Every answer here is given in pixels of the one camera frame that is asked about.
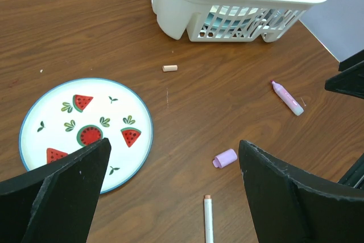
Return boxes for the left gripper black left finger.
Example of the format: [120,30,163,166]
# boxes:
[1,138,111,242]

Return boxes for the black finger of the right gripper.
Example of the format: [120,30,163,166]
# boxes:
[325,50,364,99]

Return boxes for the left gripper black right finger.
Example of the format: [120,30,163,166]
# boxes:
[238,140,363,242]

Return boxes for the pink highlighter pen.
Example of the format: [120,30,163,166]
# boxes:
[271,80,304,116]

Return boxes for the purple highlighter cap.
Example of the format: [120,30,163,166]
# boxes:
[212,149,238,168]

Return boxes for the white peach-tipped pen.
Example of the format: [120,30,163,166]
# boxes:
[204,195,214,243]

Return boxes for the peach pen cap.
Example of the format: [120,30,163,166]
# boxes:
[162,65,178,72]

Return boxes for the watermelon pattern plate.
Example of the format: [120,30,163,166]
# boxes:
[19,78,154,193]

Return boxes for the light blue plate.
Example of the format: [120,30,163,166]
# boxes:
[204,13,259,30]

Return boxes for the white plastic dish basket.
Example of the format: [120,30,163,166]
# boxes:
[151,0,327,43]

